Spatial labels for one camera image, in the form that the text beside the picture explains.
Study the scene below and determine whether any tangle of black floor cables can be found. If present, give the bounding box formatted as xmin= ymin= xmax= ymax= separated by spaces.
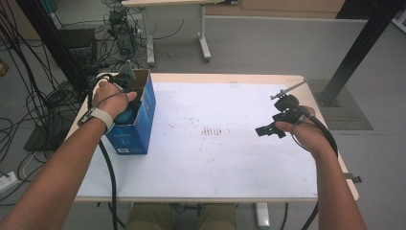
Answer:
xmin=0 ymin=0 xmax=97 ymax=205

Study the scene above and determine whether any green floor mat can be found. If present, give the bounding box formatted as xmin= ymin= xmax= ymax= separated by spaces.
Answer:
xmin=305 ymin=79 xmax=374 ymax=131

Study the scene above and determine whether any black floor base plate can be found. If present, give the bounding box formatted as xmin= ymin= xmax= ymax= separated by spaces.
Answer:
xmin=23 ymin=123 xmax=76 ymax=152

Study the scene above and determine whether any white band wristwatch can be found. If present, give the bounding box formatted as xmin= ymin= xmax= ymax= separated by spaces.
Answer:
xmin=77 ymin=106 xmax=115 ymax=134

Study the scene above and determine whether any white power strip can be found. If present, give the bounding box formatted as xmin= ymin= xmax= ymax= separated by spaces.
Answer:
xmin=0 ymin=171 xmax=17 ymax=194

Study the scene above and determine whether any thick black left gripper cable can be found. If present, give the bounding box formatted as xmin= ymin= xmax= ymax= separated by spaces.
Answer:
xmin=86 ymin=74 xmax=120 ymax=230

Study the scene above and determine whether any black metal frame post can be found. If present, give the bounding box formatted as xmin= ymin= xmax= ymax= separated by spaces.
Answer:
xmin=315 ymin=0 xmax=406 ymax=108
xmin=14 ymin=0 xmax=92 ymax=97

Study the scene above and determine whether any white table leg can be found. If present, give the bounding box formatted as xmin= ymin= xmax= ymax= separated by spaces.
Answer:
xmin=255 ymin=202 xmax=271 ymax=230

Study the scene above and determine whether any person's left leg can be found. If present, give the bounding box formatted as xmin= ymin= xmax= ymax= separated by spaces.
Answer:
xmin=124 ymin=203 xmax=177 ymax=230

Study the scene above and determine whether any thick black gripper cable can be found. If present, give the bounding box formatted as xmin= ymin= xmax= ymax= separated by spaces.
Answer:
xmin=301 ymin=114 xmax=340 ymax=230
xmin=86 ymin=74 xmax=120 ymax=230

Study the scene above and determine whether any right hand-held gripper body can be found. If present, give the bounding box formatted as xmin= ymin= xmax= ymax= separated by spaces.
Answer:
xmin=270 ymin=80 xmax=317 ymax=125

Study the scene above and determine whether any blue cardboard box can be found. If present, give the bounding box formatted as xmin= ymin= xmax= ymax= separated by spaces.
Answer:
xmin=104 ymin=68 xmax=157 ymax=156

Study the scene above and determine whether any thin grey wrist cord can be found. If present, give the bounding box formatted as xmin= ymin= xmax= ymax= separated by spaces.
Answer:
xmin=289 ymin=116 xmax=312 ymax=153
xmin=94 ymin=83 xmax=130 ymax=109

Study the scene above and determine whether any dark electronic device with cables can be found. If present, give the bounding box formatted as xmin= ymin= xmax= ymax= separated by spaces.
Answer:
xmin=107 ymin=9 xmax=137 ymax=56

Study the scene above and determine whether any thick black right gripper cable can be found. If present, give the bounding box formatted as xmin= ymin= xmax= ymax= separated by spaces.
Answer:
xmin=301 ymin=114 xmax=340 ymax=230

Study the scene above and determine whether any person's leg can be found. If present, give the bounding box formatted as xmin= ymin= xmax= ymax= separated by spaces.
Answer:
xmin=195 ymin=203 xmax=237 ymax=230
xmin=124 ymin=203 xmax=177 ymax=230

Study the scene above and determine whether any person's left hand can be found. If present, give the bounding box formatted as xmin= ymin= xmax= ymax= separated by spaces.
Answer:
xmin=91 ymin=80 xmax=139 ymax=120

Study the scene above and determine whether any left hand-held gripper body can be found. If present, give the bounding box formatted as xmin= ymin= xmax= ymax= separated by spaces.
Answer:
xmin=95 ymin=59 xmax=136 ymax=94

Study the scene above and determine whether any white table mat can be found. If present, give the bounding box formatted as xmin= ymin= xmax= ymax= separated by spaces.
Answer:
xmin=76 ymin=81 xmax=319 ymax=200

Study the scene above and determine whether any grey metal table clamp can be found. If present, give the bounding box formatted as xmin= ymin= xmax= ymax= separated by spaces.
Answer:
xmin=342 ymin=172 xmax=363 ymax=184

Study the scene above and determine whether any black computer case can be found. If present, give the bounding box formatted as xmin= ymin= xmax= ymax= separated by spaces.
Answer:
xmin=56 ymin=28 xmax=98 ymax=66

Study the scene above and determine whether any white-legged background table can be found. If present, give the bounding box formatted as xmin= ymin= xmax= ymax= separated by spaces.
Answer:
xmin=121 ymin=0 xmax=238 ymax=67

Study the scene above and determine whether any thin grey right wrist cord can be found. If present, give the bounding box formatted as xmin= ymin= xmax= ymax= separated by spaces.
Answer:
xmin=289 ymin=116 xmax=312 ymax=153

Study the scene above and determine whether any person's right hand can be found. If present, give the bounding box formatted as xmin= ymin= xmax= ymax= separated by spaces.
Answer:
xmin=274 ymin=105 xmax=337 ymax=160

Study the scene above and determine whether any person's right leg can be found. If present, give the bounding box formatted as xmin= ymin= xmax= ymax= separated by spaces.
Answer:
xmin=195 ymin=203 xmax=237 ymax=230

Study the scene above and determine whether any blue bottle with white cap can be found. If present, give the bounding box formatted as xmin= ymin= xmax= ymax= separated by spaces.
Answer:
xmin=113 ymin=105 xmax=138 ymax=126

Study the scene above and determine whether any thin grey left wrist cord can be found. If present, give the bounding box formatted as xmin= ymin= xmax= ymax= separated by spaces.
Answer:
xmin=94 ymin=83 xmax=130 ymax=109

